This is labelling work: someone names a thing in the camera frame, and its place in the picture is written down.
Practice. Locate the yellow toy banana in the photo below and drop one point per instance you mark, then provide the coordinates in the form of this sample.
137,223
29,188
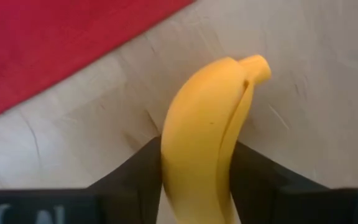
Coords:
197,130

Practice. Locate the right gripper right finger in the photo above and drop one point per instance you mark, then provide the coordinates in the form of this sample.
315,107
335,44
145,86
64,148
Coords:
266,193

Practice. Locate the red cloth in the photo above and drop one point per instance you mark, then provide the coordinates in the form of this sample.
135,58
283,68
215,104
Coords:
42,46

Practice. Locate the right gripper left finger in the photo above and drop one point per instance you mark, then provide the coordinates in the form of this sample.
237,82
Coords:
132,186

